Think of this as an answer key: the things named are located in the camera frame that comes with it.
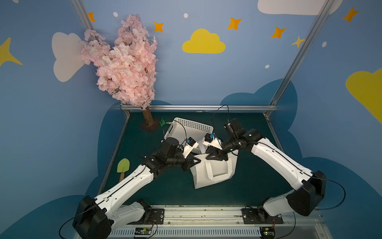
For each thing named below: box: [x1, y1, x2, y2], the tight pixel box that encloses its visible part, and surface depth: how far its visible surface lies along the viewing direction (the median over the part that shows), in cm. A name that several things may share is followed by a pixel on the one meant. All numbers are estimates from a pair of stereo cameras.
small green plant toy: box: [159, 116, 172, 127], surface depth 116 cm
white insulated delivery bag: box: [190, 149, 239, 190], surface depth 75 cm
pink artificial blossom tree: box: [80, 14, 158, 127], surface depth 69 cm
